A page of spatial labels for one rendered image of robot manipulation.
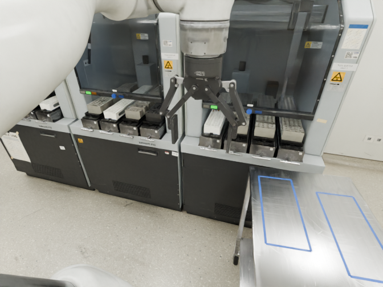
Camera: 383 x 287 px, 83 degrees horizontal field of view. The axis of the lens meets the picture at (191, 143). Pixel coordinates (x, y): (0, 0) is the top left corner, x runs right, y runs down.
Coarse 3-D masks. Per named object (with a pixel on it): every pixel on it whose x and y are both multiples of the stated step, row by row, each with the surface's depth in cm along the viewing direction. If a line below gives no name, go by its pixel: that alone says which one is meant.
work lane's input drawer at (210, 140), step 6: (222, 132) 137; (204, 138) 132; (210, 138) 130; (216, 138) 130; (222, 138) 134; (204, 144) 134; (210, 144) 133; (216, 144) 131; (210, 150) 130; (216, 150) 129
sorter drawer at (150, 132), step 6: (144, 126) 141; (150, 126) 140; (156, 126) 140; (162, 126) 144; (144, 132) 142; (150, 132) 141; (156, 132) 140; (162, 132) 145; (144, 138) 140; (156, 138) 142
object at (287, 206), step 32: (256, 192) 91; (288, 192) 91; (320, 192) 91; (352, 192) 91; (256, 224) 78; (288, 224) 78; (320, 224) 78; (352, 224) 78; (256, 256) 68; (288, 256) 68; (320, 256) 68; (352, 256) 68
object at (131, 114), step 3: (126, 111) 147; (129, 111) 146; (132, 111) 146; (135, 111) 145; (138, 111) 145; (126, 114) 148; (129, 114) 148; (132, 114) 147; (135, 114) 146; (138, 114) 146; (126, 117) 150; (129, 117) 149; (132, 117) 148; (135, 117) 148; (138, 117) 147
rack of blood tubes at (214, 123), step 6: (210, 114) 144; (216, 114) 144; (222, 114) 145; (210, 120) 137; (216, 120) 137; (222, 120) 137; (204, 126) 132; (210, 126) 130; (216, 126) 130; (222, 126) 141; (204, 132) 134; (210, 132) 133; (216, 132) 131
